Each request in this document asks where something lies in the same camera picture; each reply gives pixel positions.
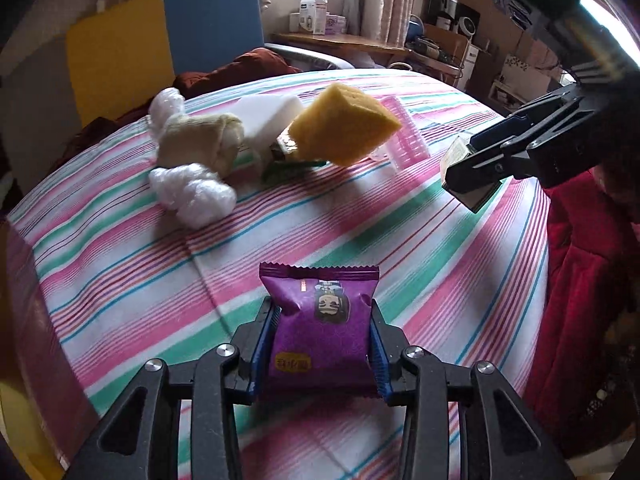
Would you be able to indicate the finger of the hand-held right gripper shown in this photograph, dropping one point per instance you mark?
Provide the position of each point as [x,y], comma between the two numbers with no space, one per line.
[480,175]
[505,130]

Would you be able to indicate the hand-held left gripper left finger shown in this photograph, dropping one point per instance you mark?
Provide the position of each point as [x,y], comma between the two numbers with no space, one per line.
[264,352]

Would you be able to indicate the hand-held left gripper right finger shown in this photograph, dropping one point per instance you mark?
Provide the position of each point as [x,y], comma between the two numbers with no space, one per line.
[379,360]

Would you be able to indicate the small beige packet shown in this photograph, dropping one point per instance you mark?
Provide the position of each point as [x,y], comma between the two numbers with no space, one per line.
[452,152]

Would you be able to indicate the purple snack packet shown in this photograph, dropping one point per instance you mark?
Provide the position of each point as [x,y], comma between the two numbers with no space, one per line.
[320,340]

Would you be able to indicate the yellow sponge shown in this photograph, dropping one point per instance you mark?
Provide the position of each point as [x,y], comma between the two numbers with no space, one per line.
[345,125]

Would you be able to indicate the cream knit sock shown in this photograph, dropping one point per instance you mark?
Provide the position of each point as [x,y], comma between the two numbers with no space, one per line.
[200,142]

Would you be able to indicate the white foam block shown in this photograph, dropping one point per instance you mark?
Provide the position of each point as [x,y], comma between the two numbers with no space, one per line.
[265,115]

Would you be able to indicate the cluttered shelf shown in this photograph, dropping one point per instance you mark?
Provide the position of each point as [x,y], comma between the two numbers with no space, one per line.
[450,25]

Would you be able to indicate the red garment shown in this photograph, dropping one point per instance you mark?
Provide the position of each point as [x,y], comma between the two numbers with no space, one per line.
[585,285]

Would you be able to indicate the crumpled white plastic bag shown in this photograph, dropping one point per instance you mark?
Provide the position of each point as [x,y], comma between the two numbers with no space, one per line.
[165,107]
[195,195]

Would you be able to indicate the wooden desk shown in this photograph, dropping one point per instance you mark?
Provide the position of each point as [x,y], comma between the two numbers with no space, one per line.
[340,42]

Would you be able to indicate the green cracker packet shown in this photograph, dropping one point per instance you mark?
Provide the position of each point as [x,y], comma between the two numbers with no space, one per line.
[286,155]

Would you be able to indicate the pale purple box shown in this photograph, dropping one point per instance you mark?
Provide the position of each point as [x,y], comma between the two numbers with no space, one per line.
[336,24]

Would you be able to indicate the white carton box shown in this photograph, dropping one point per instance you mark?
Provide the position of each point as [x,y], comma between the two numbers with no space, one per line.
[316,15]

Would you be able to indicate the small white box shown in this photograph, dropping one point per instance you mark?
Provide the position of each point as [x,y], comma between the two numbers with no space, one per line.
[296,22]

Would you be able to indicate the maroon blanket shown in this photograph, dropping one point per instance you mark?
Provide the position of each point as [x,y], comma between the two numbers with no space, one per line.
[235,72]

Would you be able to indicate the grey yellow blue headboard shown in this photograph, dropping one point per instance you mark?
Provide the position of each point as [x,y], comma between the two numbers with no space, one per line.
[120,50]

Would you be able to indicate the grey bed rail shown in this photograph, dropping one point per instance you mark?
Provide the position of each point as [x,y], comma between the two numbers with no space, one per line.
[310,55]

